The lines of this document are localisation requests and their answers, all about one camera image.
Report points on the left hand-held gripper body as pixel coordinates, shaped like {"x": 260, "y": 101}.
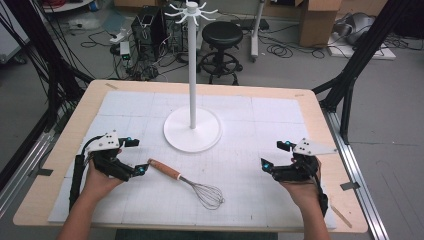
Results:
{"x": 107, "y": 163}

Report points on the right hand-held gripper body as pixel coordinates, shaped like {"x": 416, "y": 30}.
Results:
{"x": 296, "y": 170}

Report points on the white hook stand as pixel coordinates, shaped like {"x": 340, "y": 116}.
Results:
{"x": 192, "y": 83}

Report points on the person's right hand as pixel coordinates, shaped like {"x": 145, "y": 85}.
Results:
{"x": 303, "y": 191}

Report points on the person's left hand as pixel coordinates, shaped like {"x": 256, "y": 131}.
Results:
{"x": 98, "y": 185}

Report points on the white grid mat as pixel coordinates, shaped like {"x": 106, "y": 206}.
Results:
{"x": 233, "y": 190}

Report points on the beige tape piece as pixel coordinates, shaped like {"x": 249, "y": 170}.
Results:
{"x": 299, "y": 95}
{"x": 111, "y": 86}

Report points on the black tape piece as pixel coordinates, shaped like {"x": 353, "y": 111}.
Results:
{"x": 350, "y": 186}
{"x": 43, "y": 172}

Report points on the thin wooden stick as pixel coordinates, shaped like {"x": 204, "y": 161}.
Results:
{"x": 340, "y": 216}

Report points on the white power adapter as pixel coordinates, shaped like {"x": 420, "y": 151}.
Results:
{"x": 125, "y": 49}

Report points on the white power strip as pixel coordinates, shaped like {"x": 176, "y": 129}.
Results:
{"x": 119, "y": 36}

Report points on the black computer tower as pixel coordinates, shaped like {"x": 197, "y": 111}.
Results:
{"x": 148, "y": 31}

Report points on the white pole stand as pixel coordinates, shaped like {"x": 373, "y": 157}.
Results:
{"x": 256, "y": 30}

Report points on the tall cardboard box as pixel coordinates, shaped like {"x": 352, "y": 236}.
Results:
{"x": 316, "y": 26}

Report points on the flat black box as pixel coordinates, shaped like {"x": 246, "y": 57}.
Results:
{"x": 250, "y": 24}

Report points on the black round stool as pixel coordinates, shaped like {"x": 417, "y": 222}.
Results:
{"x": 222, "y": 35}

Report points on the flat white board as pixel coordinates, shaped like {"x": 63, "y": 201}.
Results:
{"x": 373, "y": 52}

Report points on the grey rounded appliance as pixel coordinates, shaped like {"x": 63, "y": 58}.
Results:
{"x": 356, "y": 28}

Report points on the aluminium floor rail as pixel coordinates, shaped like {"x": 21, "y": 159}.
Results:
{"x": 23, "y": 166}
{"x": 356, "y": 173}

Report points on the black metal frame strut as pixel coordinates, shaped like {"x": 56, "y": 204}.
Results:
{"x": 360, "y": 56}
{"x": 50, "y": 66}

